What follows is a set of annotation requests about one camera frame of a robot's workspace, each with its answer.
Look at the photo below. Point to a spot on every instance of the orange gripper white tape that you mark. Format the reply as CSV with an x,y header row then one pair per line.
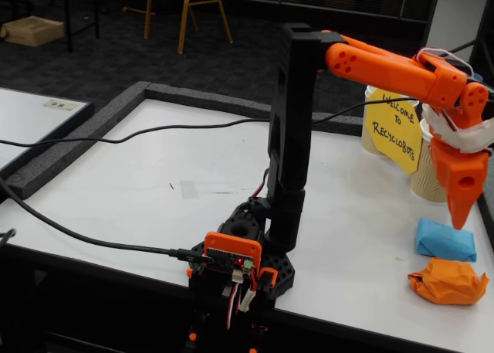
x,y
458,172

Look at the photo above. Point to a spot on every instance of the blue paper wad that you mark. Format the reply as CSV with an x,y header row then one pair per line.
x,y
440,241

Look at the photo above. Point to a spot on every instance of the orange paper ball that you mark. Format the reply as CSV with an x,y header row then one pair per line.
x,y
447,281

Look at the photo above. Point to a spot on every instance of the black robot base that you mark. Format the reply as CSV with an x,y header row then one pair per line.
x,y
279,268

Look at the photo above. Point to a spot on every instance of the orange and black robot arm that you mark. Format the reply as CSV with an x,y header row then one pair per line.
x,y
289,136

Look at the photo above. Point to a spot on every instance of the dark grey foam strip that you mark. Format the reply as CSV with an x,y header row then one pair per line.
x,y
335,127
77,137
488,229
173,92

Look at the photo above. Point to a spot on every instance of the paper cup with orange tag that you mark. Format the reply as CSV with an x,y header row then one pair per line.
x,y
426,183

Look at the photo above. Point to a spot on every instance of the yellow handwritten welcome sign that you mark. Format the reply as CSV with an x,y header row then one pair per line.
x,y
393,136

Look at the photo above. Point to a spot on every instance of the paper cup with green tag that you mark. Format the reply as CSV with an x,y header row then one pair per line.
x,y
368,144

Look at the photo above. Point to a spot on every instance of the blue recycling bin tag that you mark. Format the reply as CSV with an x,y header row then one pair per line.
x,y
478,77

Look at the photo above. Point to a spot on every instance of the black orange table clamp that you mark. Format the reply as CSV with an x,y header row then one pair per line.
x,y
266,277

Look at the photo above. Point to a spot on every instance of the orange controller board holder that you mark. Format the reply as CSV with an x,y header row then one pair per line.
x,y
231,245

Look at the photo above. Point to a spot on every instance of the paper label sticker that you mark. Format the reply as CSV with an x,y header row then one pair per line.
x,y
59,104

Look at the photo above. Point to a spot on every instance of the black framed whiteboard with label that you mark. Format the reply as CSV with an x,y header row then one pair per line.
x,y
23,117

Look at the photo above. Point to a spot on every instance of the cardboard box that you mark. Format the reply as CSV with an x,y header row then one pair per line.
x,y
34,30

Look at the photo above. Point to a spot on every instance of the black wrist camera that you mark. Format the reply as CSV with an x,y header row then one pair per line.
x,y
491,104

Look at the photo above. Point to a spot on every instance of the black metal table frame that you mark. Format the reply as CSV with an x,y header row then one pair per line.
x,y
70,28

